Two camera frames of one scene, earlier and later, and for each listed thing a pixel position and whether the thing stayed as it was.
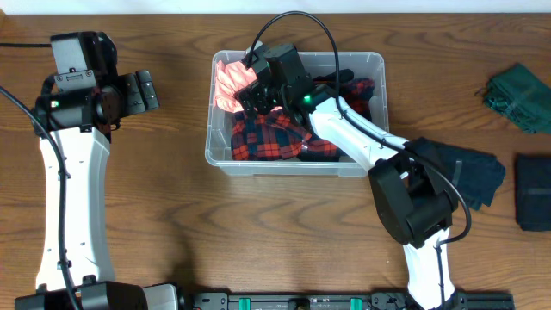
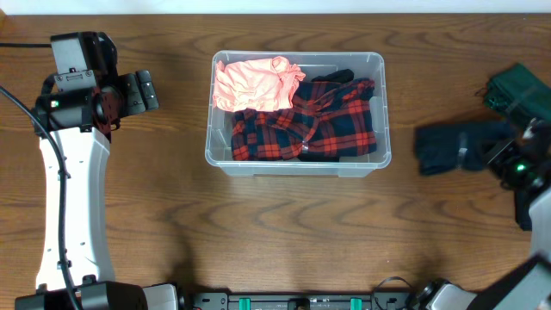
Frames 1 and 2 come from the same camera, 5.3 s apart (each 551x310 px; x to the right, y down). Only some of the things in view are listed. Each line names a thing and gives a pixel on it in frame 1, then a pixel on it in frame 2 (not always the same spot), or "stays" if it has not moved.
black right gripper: [256, 90] to [496, 158]
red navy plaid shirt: [267, 135] stays
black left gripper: [133, 103] stays
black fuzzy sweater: [337, 77] stays
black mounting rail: [341, 300] stays
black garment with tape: [475, 176] to [450, 147]
